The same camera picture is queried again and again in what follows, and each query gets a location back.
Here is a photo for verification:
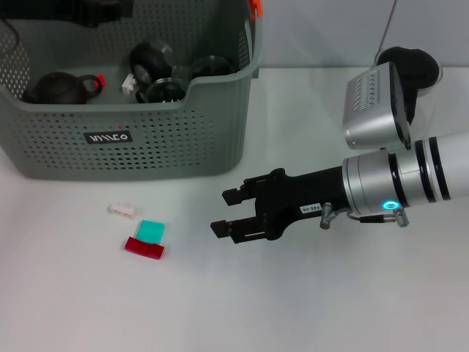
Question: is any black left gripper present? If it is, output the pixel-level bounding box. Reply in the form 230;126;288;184
0;0;133;28

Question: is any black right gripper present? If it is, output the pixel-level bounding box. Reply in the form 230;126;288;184
210;166;352;245

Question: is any glass teacup with black base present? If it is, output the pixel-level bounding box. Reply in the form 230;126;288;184
190;56;237;80
130;41;192;84
135;76;188;105

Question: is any white building brick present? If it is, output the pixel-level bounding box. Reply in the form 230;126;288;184
121;73;139;95
107;202;139;219

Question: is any teal building brick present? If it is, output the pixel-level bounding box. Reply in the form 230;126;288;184
136;219;166;245

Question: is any dark red brick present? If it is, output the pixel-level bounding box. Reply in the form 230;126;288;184
124;236;165;260

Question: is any grey-green perforated storage bin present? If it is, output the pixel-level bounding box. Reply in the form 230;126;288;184
0;0;265;183

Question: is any dark clay teapot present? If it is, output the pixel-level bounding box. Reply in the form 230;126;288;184
21;71;102;105

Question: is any right gripper cable with plug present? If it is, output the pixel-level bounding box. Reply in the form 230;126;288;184
320;202;385;231

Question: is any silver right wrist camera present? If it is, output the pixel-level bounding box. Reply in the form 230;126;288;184
342;61;413;150

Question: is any thin grey wall cable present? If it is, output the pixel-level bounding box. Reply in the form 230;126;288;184
375;0;399;59

